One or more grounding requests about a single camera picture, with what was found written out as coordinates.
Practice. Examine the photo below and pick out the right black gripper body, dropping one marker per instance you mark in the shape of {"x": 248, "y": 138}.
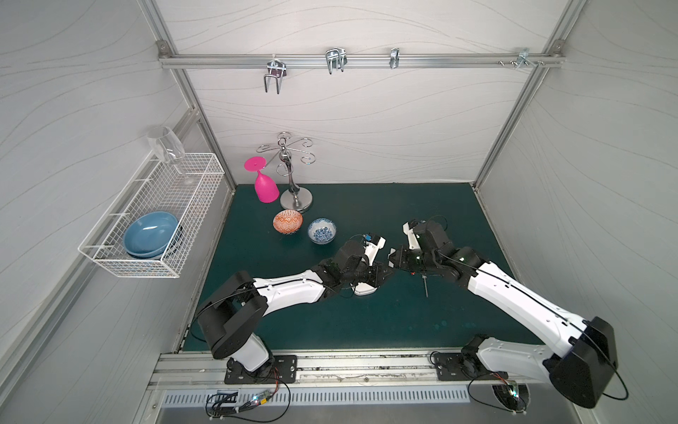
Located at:
{"x": 404, "y": 258}

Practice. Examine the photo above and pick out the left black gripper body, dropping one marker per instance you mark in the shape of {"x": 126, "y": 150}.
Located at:
{"x": 378, "y": 270}

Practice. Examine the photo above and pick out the clear handle screwdriver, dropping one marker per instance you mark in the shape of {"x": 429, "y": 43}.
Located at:
{"x": 424, "y": 279}

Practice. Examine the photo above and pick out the white alarm clock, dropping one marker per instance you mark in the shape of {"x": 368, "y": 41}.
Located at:
{"x": 364, "y": 289}

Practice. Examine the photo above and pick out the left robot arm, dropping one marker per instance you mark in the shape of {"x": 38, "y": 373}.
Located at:
{"x": 229, "y": 317}

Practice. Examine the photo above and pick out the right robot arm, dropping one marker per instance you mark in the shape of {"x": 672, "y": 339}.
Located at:
{"x": 578, "y": 357}

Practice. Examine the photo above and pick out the blue white patterned bowl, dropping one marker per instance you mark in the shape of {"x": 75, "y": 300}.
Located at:
{"x": 322, "y": 231}

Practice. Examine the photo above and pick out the green table mat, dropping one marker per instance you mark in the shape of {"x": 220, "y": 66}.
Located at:
{"x": 398, "y": 315}

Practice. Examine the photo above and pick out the red patterned bowl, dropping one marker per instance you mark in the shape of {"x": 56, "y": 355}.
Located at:
{"x": 287, "y": 222}

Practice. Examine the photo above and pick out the silver cup holder stand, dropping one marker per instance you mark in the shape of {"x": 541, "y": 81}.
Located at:
{"x": 295, "y": 197}

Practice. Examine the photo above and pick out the pink plastic goblet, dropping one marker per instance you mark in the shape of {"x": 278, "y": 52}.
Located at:
{"x": 265, "y": 187}

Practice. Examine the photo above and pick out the small metal hook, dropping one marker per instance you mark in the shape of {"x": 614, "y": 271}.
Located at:
{"x": 394, "y": 58}

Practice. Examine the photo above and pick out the blue plate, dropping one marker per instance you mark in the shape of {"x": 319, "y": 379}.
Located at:
{"x": 150, "y": 235}

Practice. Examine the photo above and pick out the metal double hook middle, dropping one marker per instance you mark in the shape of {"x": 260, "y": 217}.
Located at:
{"x": 336, "y": 59}

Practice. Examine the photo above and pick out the metal double hook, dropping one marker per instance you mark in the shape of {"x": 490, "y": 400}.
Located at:
{"x": 276, "y": 72}
{"x": 336, "y": 59}

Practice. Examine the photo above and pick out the metal double hook left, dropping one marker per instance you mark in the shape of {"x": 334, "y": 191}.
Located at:
{"x": 276, "y": 72}

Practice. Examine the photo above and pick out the ventilation grille strip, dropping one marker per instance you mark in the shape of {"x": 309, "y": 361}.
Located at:
{"x": 328, "y": 396}

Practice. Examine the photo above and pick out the clear wine glass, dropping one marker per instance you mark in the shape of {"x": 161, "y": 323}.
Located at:
{"x": 169, "y": 150}

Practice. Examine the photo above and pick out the metal hook right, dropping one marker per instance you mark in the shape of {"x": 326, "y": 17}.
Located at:
{"x": 523, "y": 60}

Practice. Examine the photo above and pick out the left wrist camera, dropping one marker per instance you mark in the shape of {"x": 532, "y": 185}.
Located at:
{"x": 373, "y": 244}

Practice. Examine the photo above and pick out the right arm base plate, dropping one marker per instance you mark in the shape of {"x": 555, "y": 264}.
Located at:
{"x": 461, "y": 367}

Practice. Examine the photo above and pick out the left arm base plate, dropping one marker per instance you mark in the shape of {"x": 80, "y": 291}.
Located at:
{"x": 275, "y": 370}

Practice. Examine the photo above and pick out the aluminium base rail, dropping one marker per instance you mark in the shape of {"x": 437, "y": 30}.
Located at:
{"x": 313, "y": 368}

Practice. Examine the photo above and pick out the white wire basket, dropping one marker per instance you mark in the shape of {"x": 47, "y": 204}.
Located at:
{"x": 155, "y": 187}

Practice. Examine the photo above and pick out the aluminium top rail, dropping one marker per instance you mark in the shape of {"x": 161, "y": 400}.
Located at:
{"x": 408, "y": 60}

